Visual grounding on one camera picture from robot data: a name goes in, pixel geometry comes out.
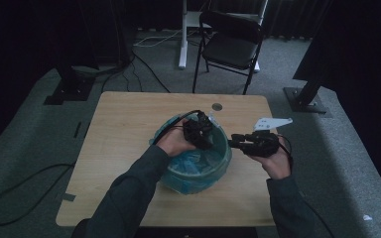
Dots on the person's right hand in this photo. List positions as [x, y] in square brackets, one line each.
[276, 163]

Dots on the dark curtain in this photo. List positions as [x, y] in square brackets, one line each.
[360, 66]

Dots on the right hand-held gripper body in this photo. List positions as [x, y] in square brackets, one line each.
[261, 143]

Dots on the grey tape piece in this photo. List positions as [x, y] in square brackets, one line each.
[68, 197]

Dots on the black stand with base plate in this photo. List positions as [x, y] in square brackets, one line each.
[69, 91]

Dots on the blue plastic bag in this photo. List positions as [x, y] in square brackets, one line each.
[195, 163]

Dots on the round grey table grommet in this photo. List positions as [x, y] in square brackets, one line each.
[217, 106]

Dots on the black folding chair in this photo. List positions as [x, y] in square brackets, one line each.
[231, 49]

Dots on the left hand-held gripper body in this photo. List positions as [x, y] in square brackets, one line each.
[198, 132]

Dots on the small white paper scrap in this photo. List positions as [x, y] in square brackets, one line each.
[367, 217]

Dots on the black tape strip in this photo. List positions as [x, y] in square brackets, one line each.
[77, 129]

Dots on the metal stand with bolted base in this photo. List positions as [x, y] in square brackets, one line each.
[306, 99]

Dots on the person's left hand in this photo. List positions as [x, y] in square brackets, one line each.
[175, 142]

